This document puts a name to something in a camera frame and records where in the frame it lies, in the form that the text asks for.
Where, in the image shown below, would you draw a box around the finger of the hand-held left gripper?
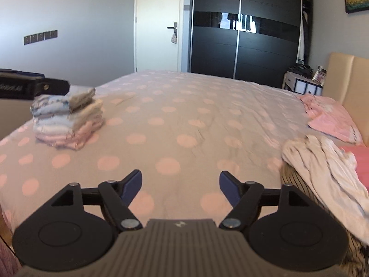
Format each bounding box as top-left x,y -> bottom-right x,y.
35,78 -> 70,96

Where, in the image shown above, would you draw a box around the pink dotted crumpled cloth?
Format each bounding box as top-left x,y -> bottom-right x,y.
299,93 -> 338,117

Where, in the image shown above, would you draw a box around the bright pink pillow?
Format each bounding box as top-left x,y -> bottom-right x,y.
339,145 -> 369,192

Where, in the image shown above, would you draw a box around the taupe folded garment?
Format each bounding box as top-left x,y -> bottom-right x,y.
69,87 -> 96,111

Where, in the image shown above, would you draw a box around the white door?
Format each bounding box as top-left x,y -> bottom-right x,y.
134,0 -> 192,72

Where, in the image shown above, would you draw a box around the white nightstand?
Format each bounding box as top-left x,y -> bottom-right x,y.
282,71 -> 325,96

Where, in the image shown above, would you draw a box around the cream folded garment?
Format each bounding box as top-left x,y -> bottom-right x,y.
71,99 -> 104,123

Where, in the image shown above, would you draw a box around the stack of folded clothes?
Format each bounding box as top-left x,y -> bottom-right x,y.
35,120 -> 105,151

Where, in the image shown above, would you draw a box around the photo frame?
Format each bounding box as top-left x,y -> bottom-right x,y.
313,66 -> 327,83

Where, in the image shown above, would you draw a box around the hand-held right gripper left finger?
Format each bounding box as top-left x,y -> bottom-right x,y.
50,170 -> 143,231

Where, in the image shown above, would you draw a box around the black tangled cords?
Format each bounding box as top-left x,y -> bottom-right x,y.
288,63 -> 313,79

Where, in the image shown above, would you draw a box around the light pink pillow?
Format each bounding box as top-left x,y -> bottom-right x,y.
307,104 -> 364,145

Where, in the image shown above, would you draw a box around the grey pink-dotted bed blanket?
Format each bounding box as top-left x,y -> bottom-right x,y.
0,70 -> 346,228

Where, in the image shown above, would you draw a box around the beige padded headboard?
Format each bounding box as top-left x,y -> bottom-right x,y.
321,52 -> 369,148

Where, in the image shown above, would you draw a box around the wall switch panel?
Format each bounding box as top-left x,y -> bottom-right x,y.
23,30 -> 59,46

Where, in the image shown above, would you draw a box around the white folded garment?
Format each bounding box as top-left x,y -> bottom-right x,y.
32,115 -> 74,136

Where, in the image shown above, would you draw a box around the black sliding-door wardrobe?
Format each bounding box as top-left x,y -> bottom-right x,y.
189,0 -> 313,88

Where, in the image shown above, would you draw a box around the brown striped garment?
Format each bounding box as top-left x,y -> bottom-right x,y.
280,163 -> 369,277

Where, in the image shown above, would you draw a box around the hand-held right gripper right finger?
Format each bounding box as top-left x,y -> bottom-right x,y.
219,171 -> 310,231

